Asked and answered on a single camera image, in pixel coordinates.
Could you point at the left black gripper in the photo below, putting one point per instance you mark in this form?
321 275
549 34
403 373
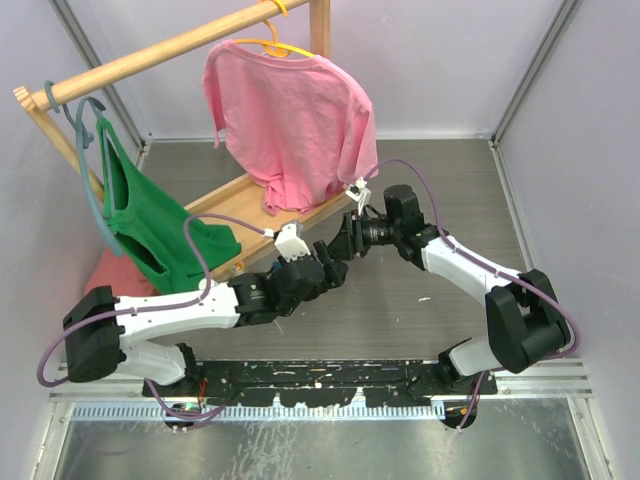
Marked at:
335 270

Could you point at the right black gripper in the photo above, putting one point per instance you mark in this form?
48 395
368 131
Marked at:
342 245

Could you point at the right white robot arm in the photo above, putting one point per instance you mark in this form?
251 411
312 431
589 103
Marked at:
523 322

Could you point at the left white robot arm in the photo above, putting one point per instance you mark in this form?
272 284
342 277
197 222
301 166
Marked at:
107 334

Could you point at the wooden clothes rack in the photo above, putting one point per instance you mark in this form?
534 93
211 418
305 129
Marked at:
241 195

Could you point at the pink t-shirt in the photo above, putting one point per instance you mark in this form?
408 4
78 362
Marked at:
302 128

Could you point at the green tank top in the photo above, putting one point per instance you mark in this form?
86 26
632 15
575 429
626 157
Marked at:
146 222

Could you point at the yellow plastic hanger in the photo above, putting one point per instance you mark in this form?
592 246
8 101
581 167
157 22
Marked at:
272 45

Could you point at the red folded cloth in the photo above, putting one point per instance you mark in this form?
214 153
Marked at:
121 274

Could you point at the grey-blue plastic hanger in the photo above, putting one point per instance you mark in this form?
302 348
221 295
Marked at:
83 139

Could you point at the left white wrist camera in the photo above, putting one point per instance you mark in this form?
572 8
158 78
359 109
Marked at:
289 244

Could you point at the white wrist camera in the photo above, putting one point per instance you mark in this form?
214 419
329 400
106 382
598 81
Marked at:
359 193
289 244

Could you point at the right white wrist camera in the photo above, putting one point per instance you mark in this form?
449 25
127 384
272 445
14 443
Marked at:
359 193

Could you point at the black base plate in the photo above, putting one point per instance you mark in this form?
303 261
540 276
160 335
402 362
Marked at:
384 383

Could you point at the white slotted cable duct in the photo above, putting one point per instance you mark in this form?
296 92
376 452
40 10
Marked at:
148 411

